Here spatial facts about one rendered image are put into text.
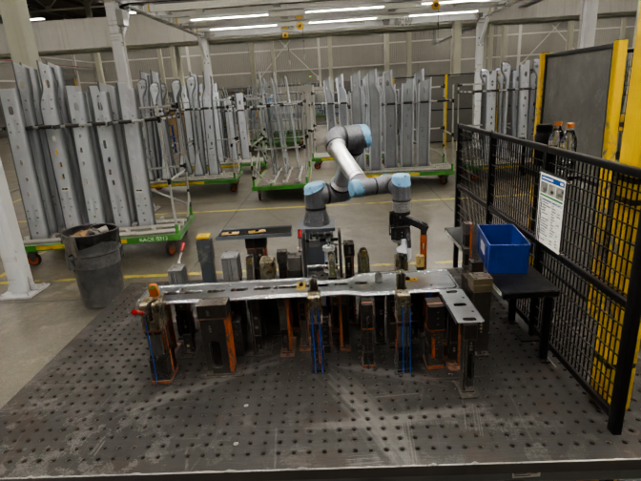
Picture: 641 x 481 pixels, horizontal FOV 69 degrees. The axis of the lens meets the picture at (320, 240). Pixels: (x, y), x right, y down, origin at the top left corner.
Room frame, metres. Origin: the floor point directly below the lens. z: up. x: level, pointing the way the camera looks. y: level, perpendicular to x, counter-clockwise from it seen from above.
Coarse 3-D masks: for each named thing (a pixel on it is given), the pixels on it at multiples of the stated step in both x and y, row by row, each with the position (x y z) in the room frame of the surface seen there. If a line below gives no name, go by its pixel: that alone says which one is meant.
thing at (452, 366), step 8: (456, 304) 1.67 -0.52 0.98; (448, 312) 1.69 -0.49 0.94; (448, 320) 1.70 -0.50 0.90; (448, 328) 1.70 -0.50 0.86; (456, 328) 1.67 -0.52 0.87; (448, 336) 1.69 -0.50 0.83; (456, 336) 1.67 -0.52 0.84; (448, 344) 1.69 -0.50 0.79; (456, 344) 1.67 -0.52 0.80; (448, 352) 1.69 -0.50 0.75; (456, 352) 1.67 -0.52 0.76; (448, 360) 1.70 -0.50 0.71; (456, 360) 1.68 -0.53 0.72; (448, 368) 1.65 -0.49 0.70; (456, 368) 1.64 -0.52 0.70
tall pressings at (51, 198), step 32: (0, 96) 5.52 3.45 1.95; (32, 96) 5.81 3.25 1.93; (64, 96) 6.04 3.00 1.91; (96, 96) 5.81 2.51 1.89; (128, 96) 5.83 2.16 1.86; (64, 128) 5.83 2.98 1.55; (96, 128) 5.83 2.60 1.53; (128, 128) 5.80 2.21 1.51; (32, 160) 5.53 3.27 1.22; (64, 160) 5.74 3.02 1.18; (96, 160) 5.81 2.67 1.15; (128, 160) 5.83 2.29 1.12; (32, 192) 5.45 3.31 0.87; (64, 192) 5.70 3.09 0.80; (96, 192) 5.73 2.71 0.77; (128, 192) 5.97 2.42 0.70; (32, 224) 5.42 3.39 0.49; (64, 224) 5.94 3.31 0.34; (128, 224) 5.73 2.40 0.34
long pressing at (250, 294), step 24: (168, 288) 1.97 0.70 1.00; (192, 288) 1.95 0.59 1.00; (216, 288) 1.93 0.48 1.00; (240, 288) 1.92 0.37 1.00; (288, 288) 1.88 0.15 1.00; (336, 288) 1.85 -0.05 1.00; (360, 288) 1.83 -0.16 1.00; (384, 288) 1.82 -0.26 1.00; (408, 288) 1.80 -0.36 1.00; (432, 288) 1.79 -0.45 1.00; (456, 288) 1.78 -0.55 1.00
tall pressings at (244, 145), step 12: (216, 84) 11.74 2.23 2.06; (180, 96) 11.27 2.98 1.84; (216, 96) 11.28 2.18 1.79; (240, 96) 11.47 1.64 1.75; (240, 108) 11.45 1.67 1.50; (216, 120) 11.17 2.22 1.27; (240, 120) 11.40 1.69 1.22; (192, 132) 11.13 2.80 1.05; (204, 132) 11.14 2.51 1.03; (216, 132) 11.14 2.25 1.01; (228, 132) 11.39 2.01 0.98; (240, 132) 11.39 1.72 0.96; (204, 144) 11.34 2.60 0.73; (228, 144) 11.43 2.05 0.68; (240, 144) 11.44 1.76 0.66; (192, 156) 11.08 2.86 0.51
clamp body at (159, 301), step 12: (144, 300) 1.72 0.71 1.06; (156, 300) 1.71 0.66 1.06; (144, 312) 1.67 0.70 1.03; (156, 312) 1.68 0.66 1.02; (144, 324) 1.67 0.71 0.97; (156, 324) 1.67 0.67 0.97; (156, 336) 1.69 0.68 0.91; (168, 336) 1.75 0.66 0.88; (156, 348) 1.69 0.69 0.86; (168, 348) 1.73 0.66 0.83; (156, 360) 1.68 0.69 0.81; (168, 360) 1.70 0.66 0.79; (156, 372) 1.68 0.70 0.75; (168, 372) 1.68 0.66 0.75; (156, 384) 1.66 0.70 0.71; (168, 384) 1.67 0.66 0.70
